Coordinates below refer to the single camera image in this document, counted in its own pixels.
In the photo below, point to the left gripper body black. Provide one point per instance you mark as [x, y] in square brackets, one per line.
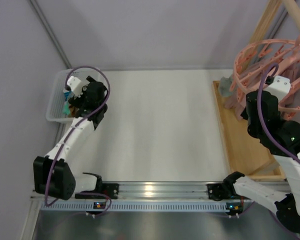
[75, 100]

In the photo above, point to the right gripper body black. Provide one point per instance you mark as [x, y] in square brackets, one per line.
[251, 99]

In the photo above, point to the green blue patterned sock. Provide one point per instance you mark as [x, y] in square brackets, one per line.
[66, 105]

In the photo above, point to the pink round clip hanger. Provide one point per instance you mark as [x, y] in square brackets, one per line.
[274, 65]

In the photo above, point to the grey sock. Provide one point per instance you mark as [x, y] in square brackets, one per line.
[224, 86]

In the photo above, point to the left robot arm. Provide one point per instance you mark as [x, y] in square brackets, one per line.
[59, 174]

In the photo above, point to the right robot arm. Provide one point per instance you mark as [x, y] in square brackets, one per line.
[282, 138]

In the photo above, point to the white plastic basket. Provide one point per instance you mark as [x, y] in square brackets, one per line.
[55, 107]

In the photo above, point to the wooden rod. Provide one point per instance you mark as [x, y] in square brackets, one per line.
[293, 10]

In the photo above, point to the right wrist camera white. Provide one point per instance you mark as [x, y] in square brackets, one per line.
[278, 86]

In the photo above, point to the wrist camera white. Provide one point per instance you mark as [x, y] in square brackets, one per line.
[76, 85]
[278, 86]

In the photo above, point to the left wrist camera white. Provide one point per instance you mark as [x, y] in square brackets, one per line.
[76, 85]

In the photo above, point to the wooden tray frame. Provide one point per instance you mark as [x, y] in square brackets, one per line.
[242, 153]

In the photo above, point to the wooden upright post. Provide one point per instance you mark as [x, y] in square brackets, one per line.
[265, 20]

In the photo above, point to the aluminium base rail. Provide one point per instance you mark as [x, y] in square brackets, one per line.
[138, 190]

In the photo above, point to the white slotted cable duct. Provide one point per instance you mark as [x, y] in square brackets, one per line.
[143, 206]

